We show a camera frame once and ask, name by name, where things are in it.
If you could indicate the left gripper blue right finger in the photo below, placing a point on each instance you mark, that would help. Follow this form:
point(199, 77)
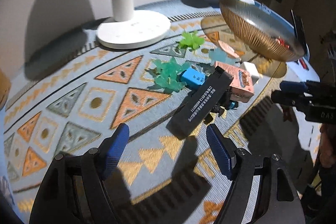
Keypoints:
point(223, 150)

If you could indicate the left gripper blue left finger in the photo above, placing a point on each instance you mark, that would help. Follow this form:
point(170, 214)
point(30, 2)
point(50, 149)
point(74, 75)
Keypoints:
point(112, 149)

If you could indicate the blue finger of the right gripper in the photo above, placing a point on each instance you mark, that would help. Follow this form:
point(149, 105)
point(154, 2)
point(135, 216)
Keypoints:
point(293, 87)
point(287, 98)

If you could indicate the pink card box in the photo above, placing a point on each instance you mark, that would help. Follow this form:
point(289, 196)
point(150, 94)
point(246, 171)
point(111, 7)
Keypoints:
point(242, 89)

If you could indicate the white small cube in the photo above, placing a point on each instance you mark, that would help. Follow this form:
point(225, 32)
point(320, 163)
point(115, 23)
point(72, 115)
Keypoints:
point(252, 70)

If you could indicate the black rectangular box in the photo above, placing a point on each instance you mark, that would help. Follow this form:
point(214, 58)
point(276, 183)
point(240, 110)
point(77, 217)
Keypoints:
point(210, 97)

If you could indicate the blue lighter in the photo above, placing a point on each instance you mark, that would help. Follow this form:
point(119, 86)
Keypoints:
point(193, 78)

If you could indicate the teal plastic toy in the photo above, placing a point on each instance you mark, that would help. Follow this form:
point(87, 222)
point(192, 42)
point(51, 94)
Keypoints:
point(167, 75)

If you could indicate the light green plastic toy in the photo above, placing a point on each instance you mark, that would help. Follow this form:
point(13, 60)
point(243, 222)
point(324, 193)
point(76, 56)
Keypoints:
point(191, 40)

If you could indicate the person's right hand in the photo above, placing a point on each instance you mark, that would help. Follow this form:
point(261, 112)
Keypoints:
point(327, 154)

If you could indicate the small red black object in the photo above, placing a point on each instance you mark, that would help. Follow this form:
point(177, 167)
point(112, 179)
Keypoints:
point(303, 64)

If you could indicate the amber ribbed glass bowl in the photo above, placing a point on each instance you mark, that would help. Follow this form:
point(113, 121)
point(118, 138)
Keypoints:
point(261, 31)

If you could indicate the patterned blue table mat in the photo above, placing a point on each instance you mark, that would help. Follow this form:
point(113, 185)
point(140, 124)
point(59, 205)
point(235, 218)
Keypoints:
point(75, 93)

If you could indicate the folded paper crane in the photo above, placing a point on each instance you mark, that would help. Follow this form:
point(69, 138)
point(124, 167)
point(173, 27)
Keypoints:
point(4, 185)

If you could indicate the white desk lamp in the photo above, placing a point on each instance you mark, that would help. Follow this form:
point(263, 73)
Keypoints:
point(130, 29)

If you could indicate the brown pen holder cup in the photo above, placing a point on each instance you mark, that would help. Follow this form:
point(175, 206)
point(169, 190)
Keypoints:
point(5, 86)

